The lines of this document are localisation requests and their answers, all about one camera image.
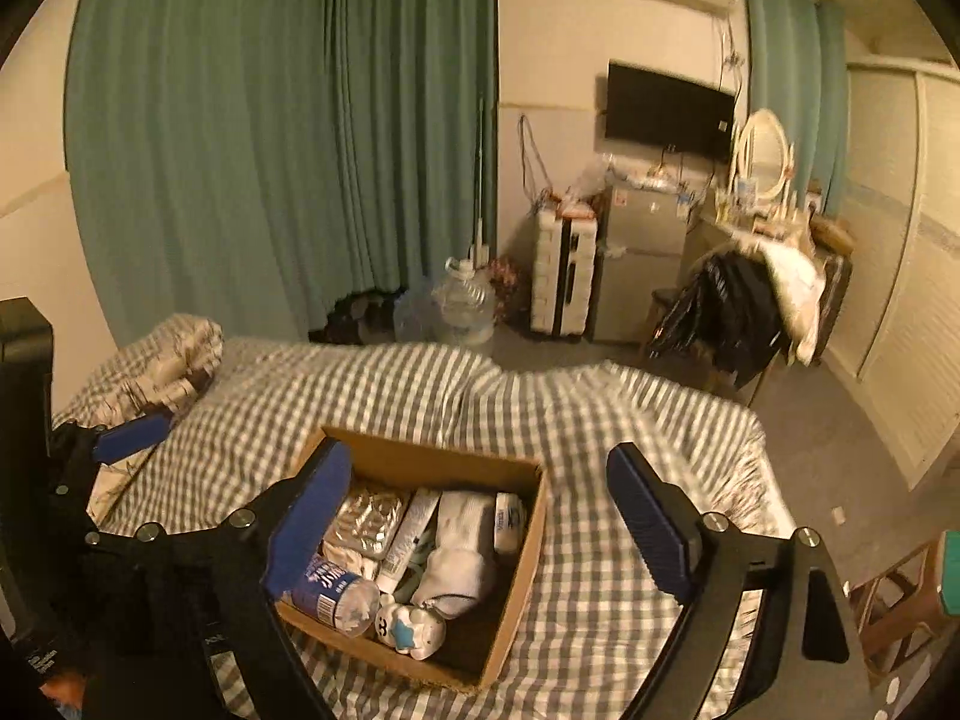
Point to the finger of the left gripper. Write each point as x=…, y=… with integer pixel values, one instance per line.
x=114, y=443

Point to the brown cardboard box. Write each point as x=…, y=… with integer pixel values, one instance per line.
x=477, y=643

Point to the chair with clothes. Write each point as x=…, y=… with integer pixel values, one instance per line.
x=741, y=310

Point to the cream lace cloth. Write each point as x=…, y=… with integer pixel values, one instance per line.
x=509, y=526

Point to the person's left hand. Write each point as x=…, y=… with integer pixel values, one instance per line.
x=66, y=691

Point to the grey checked bed quilt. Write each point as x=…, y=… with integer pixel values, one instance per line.
x=594, y=622

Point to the floral white pillow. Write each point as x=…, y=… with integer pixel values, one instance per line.
x=169, y=369

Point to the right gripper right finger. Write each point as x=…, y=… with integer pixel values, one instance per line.
x=804, y=659

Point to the white oval vanity mirror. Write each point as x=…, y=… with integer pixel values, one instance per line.
x=762, y=164

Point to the green curtain left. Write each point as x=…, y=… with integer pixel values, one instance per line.
x=254, y=161

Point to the white printed tube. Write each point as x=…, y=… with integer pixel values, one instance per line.
x=416, y=520

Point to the green curtain right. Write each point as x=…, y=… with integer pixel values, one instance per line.
x=798, y=70

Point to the white louvred wardrobe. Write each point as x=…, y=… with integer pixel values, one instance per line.
x=895, y=343

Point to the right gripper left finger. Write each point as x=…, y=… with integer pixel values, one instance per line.
x=174, y=603

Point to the clear plastic water bottle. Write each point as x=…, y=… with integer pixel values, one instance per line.
x=336, y=597

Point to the large clear water jug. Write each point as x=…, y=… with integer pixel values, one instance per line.
x=464, y=303

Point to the black wall television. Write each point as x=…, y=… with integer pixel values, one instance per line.
x=650, y=108

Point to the green curtain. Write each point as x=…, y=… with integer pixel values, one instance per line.
x=798, y=70
x=254, y=161

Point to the silver mini fridge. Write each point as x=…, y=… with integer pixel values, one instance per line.
x=639, y=249

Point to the white suitcase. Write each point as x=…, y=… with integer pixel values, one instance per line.
x=565, y=253

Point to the white plush star toy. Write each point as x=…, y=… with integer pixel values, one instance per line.
x=409, y=630

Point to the wooden stool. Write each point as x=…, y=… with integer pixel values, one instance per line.
x=900, y=612

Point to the white sock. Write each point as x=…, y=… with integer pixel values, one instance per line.
x=460, y=569

